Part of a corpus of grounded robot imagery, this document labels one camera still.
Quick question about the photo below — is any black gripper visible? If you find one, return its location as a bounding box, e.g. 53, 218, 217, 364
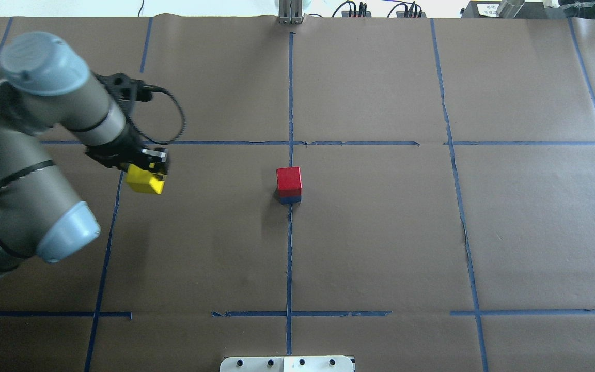
85, 129, 170, 176

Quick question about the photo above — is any yellow wooden block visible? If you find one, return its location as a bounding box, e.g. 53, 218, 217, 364
123, 163, 165, 195

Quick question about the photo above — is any blue wooden block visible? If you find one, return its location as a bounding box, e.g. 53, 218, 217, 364
279, 195, 302, 205

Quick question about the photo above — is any red wooden block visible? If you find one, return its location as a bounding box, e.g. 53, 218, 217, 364
276, 166, 303, 198

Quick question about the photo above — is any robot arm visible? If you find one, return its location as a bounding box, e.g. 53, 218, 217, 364
0, 32, 186, 278

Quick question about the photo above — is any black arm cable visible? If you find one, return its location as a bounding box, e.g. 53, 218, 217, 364
122, 85, 186, 145

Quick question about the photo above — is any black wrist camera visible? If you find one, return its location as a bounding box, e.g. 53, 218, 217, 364
95, 73, 153, 115

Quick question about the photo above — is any aluminium frame post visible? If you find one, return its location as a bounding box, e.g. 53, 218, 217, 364
276, 0, 304, 24

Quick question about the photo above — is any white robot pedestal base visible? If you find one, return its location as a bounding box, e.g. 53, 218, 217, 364
219, 355, 356, 371

